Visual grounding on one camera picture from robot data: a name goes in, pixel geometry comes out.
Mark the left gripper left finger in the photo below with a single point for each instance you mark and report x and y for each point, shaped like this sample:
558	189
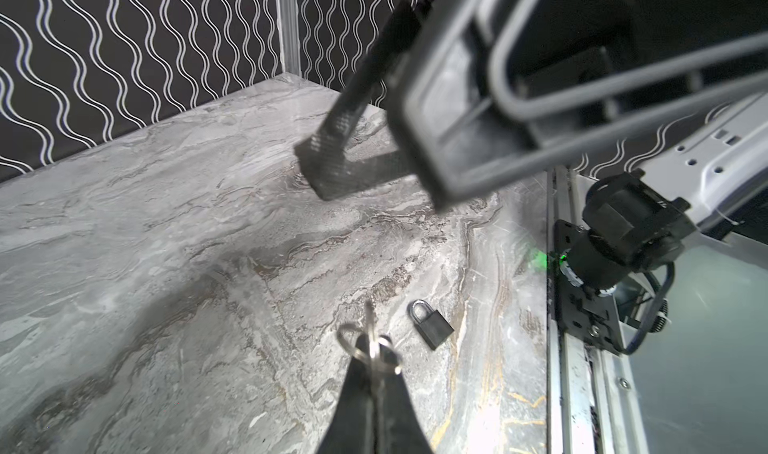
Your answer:
351	429

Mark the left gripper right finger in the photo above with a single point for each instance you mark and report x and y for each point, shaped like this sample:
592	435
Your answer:
397	429

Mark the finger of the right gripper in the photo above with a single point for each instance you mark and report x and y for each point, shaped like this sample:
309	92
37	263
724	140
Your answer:
395	39
331	175

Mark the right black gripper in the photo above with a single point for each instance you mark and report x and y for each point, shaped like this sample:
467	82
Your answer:
495	90

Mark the silver key with ring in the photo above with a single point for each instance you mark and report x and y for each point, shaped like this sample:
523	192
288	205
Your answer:
361	342

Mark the black padlock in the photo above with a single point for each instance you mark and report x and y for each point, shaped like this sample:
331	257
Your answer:
429	323

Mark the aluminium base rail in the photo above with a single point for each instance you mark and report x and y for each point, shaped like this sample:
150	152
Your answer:
592	399

